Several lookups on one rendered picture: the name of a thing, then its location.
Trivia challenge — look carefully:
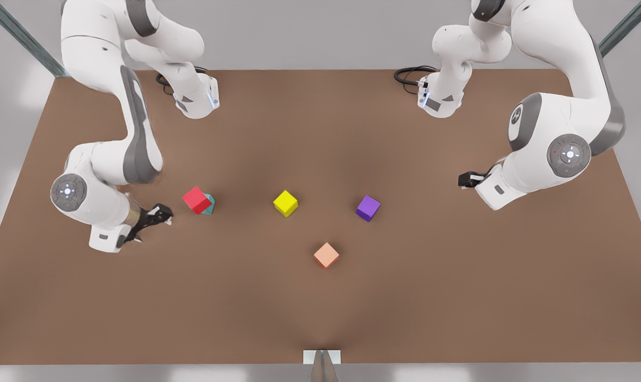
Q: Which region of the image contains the red wooden cube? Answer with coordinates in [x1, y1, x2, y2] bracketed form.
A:
[182, 186, 212, 215]

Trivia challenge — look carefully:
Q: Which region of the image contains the purple wooden cube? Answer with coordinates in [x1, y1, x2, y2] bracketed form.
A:
[355, 195, 381, 222]

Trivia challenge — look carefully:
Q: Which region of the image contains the yellow wooden cube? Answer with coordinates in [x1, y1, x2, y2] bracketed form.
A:
[273, 190, 298, 218]

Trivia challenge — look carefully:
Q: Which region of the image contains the orange wooden cube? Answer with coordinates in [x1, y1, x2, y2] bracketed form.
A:
[313, 242, 340, 270]

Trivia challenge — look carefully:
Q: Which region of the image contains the black cable loop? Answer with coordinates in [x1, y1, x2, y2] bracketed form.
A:
[394, 65, 439, 95]
[155, 66, 208, 97]

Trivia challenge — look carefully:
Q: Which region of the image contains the silver frame post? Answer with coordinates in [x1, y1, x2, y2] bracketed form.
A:
[303, 349, 341, 382]
[598, 0, 641, 57]
[0, 0, 70, 79]

